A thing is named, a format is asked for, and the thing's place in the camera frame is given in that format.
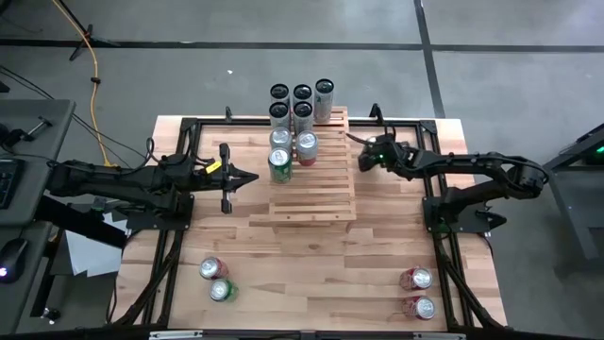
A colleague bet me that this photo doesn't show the black stand legs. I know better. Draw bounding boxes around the black stand legs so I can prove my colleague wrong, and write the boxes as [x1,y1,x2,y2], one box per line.
[56,0,122,62]

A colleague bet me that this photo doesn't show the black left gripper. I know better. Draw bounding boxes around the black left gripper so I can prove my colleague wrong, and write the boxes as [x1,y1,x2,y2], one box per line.
[190,143,260,215]

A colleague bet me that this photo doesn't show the black clamp tool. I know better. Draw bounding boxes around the black clamp tool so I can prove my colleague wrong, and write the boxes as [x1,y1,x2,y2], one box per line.
[0,115,55,148]

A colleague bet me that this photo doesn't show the white paper sheet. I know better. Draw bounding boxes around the white paper sheet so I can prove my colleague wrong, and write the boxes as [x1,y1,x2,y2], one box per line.
[62,211,132,280]

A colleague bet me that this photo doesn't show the black keyboard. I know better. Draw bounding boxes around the black keyboard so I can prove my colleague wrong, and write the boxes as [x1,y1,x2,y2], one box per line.
[0,158,25,211]

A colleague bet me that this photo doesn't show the Celsius Tropical Vibe can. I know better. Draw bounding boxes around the Celsius Tropical Vibe can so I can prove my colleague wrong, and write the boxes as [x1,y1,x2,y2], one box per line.
[268,101,291,131]
[292,100,314,135]

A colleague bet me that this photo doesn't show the tall white Celsius can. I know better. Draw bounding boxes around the tall white Celsius can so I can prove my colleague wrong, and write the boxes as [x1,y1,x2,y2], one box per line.
[293,83,313,106]

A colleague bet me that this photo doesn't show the black diagonal beam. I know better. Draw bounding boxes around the black diagonal beam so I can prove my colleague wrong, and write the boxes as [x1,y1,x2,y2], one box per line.
[33,194,129,250]

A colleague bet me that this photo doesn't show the Celsius can green print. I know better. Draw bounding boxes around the Celsius can green print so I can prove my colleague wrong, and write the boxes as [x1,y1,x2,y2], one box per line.
[312,77,336,125]

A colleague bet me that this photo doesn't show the grey desk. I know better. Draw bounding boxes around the grey desk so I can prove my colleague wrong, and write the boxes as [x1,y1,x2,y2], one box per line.
[0,97,77,334]

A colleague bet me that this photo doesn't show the pink Spindrift can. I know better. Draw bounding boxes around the pink Spindrift can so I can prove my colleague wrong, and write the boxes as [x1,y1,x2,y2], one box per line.
[294,129,320,167]
[269,126,294,153]

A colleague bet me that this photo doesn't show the yellow cable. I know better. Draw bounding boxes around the yellow cable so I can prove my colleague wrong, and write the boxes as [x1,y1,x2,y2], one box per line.
[50,0,118,171]

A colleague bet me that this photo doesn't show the silver metal bracket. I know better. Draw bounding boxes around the silver metal bracket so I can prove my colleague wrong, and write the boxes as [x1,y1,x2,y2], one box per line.
[412,331,467,340]
[148,330,205,340]

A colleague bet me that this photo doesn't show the wooden slatted shelf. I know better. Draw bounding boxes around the wooden slatted shelf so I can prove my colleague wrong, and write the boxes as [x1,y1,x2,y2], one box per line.
[248,105,359,236]

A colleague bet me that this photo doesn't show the red Coca-Cola can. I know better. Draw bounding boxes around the red Coca-Cola can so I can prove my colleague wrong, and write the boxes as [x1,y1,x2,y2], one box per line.
[401,295,438,321]
[398,266,434,292]
[198,256,230,281]

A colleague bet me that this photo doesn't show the black aluminium table frame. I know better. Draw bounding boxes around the black aluminium table frame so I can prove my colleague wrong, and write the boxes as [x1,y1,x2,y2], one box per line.
[110,115,510,332]

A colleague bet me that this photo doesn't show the dark grey side table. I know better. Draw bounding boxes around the dark grey side table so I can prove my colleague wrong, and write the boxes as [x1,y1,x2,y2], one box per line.
[518,121,604,262]

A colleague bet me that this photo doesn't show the Celsius Peach Vibe can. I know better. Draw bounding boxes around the Celsius Peach Vibe can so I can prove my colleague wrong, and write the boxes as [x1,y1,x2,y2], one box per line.
[269,83,291,106]

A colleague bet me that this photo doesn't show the black computer mouse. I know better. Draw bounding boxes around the black computer mouse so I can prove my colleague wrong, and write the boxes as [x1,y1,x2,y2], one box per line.
[0,237,30,285]

